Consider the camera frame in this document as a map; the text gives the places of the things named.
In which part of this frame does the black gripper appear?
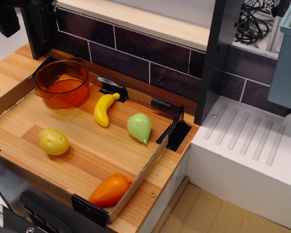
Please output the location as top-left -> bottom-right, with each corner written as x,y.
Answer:
0,0 -> 58,44

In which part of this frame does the yellow toy potato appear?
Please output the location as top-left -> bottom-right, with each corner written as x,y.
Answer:
38,128 -> 69,156

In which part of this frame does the cardboard fence with black tape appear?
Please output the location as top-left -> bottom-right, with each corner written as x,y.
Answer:
0,53 -> 198,233

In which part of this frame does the transparent orange plastic pot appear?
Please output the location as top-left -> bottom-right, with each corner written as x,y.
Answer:
34,57 -> 91,111

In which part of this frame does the yellow toy banana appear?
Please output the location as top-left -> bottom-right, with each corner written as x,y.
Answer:
94,93 -> 120,127

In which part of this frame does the green toy pear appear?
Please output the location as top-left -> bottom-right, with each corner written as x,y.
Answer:
127,113 -> 152,144

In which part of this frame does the orange toy carrot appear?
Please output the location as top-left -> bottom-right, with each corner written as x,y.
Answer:
88,173 -> 132,208

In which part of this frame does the white toy sink drainboard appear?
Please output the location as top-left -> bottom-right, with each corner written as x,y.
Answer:
187,97 -> 291,228

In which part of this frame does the teal plastic bin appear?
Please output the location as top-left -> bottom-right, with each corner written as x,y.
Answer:
268,4 -> 291,109

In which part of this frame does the dark grey post behind pot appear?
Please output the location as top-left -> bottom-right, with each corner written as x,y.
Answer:
21,8 -> 57,60

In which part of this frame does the dark grey vertical post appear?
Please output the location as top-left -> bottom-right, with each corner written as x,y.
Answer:
194,0 -> 242,125

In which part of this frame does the tangle of black cables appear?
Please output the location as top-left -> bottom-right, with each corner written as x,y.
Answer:
234,0 -> 282,47

